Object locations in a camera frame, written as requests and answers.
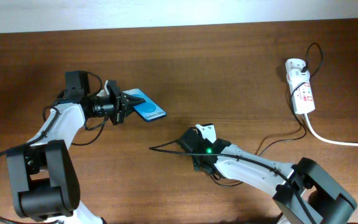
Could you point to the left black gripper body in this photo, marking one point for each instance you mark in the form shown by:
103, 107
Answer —
109, 105

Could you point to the blue screen Galaxy smartphone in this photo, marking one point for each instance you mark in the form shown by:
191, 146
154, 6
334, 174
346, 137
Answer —
149, 110

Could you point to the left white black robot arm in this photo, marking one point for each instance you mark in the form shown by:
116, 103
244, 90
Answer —
43, 180

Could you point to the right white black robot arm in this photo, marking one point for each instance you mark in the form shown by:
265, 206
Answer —
304, 192

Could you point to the white USB charger plug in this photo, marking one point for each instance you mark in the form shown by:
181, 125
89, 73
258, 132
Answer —
296, 76

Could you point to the white power strip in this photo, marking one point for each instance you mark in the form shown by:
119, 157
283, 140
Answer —
302, 98

